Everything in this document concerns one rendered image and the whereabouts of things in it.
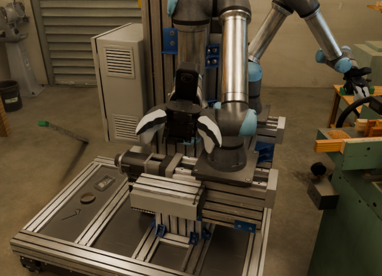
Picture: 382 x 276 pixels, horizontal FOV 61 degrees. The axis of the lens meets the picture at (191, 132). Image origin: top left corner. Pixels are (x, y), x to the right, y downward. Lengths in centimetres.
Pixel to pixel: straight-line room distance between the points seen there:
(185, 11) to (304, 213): 171
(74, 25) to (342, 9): 313
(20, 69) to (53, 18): 71
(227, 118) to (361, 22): 371
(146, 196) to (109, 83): 49
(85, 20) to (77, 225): 285
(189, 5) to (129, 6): 312
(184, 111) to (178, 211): 65
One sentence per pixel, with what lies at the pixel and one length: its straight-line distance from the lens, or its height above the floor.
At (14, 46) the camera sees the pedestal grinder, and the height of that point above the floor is 59.
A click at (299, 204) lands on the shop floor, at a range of 244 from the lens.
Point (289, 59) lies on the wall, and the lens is 432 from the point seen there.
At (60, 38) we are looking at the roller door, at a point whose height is 61.
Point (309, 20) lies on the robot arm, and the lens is 164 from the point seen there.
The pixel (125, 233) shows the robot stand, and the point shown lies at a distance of 186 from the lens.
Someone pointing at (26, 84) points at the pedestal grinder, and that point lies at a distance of 443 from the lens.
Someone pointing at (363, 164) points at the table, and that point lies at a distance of 132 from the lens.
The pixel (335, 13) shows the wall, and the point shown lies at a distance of 434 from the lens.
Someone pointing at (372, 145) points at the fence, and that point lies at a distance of 129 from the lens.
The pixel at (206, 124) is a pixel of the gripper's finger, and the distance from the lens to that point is 62.
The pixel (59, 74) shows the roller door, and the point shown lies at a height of 16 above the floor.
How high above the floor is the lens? 152
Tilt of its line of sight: 29 degrees down
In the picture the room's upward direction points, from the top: straight up
